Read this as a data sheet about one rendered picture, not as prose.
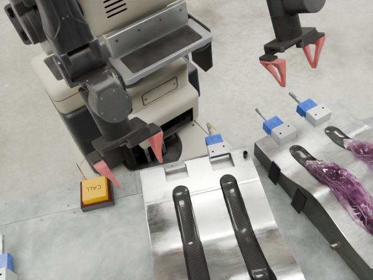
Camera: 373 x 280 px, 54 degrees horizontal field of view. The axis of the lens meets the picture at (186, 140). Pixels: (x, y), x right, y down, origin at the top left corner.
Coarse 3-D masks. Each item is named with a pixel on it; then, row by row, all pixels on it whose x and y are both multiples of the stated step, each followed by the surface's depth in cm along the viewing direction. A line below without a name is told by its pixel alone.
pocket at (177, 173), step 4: (164, 168) 86; (172, 168) 87; (176, 168) 87; (180, 168) 87; (184, 168) 87; (164, 172) 85; (168, 172) 87; (172, 172) 87; (176, 172) 88; (180, 172) 87; (184, 172) 87; (168, 176) 87; (172, 176) 87; (176, 176) 87; (180, 176) 87; (184, 176) 87; (188, 176) 87; (168, 180) 87; (172, 180) 86
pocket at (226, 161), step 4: (224, 156) 88; (228, 156) 87; (212, 160) 87; (216, 160) 87; (220, 160) 88; (224, 160) 88; (228, 160) 88; (232, 160) 86; (212, 164) 88; (216, 164) 88; (220, 164) 88; (224, 164) 87; (228, 164) 87; (232, 164) 87; (212, 168) 87; (216, 168) 87; (220, 168) 87; (224, 168) 87
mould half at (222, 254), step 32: (192, 160) 86; (160, 192) 82; (192, 192) 81; (256, 192) 79; (160, 224) 77; (224, 224) 76; (256, 224) 75; (160, 256) 73; (224, 256) 70; (288, 256) 67
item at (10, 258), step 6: (0, 240) 85; (0, 246) 84; (0, 252) 83; (0, 258) 81; (6, 258) 81; (12, 258) 83; (0, 264) 80; (6, 264) 80; (12, 264) 83; (0, 270) 78; (6, 270) 78; (12, 270) 82; (0, 276) 77; (6, 276) 78; (12, 276) 80
